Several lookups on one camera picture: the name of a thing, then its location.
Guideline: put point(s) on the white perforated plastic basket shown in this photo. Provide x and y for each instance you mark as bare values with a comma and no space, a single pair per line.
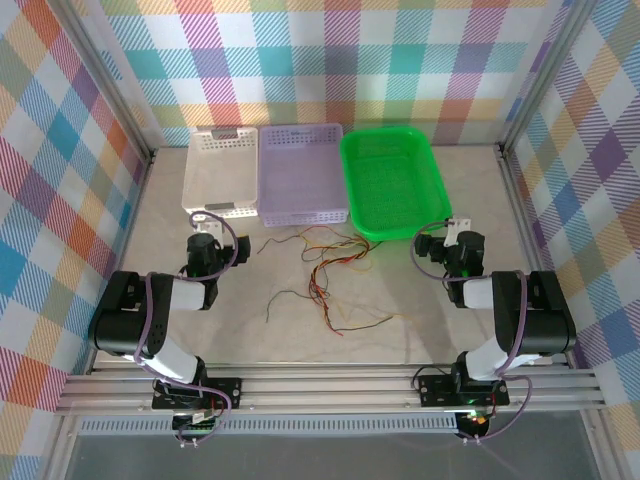
220,170

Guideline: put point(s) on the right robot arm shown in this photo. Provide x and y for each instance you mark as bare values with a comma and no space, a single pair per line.
545,320

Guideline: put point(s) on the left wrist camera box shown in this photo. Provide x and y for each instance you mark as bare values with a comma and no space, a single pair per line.
207,225

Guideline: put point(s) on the aluminium side rail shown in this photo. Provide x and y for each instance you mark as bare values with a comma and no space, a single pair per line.
136,210
525,225

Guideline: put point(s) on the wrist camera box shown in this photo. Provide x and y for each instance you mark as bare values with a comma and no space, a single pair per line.
457,227
207,225

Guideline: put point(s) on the purple perforated plastic basket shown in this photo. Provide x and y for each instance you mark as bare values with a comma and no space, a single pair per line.
300,175

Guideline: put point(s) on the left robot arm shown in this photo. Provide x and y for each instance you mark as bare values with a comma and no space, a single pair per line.
170,362

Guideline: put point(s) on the green plastic mesh basket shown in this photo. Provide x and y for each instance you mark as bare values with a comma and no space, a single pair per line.
395,180

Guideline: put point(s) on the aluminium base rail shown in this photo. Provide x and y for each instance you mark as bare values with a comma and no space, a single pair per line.
325,387

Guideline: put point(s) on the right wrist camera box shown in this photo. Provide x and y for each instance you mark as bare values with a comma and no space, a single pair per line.
457,227

